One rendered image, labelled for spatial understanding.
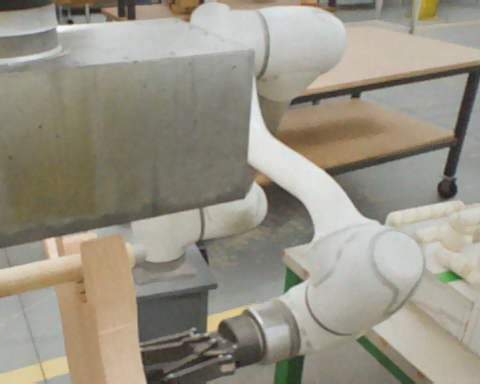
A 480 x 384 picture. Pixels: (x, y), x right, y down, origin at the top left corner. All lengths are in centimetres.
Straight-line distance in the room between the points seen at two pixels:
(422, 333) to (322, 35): 60
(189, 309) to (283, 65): 79
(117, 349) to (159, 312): 101
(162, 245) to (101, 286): 99
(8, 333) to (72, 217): 217
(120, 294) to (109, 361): 9
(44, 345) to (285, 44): 177
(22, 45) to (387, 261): 48
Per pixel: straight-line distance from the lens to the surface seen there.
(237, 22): 115
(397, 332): 117
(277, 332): 85
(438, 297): 120
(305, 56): 118
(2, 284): 68
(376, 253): 72
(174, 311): 166
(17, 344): 258
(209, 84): 49
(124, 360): 65
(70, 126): 46
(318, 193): 83
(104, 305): 60
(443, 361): 114
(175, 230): 157
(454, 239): 120
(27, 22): 47
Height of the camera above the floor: 163
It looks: 29 degrees down
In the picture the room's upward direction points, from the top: straight up
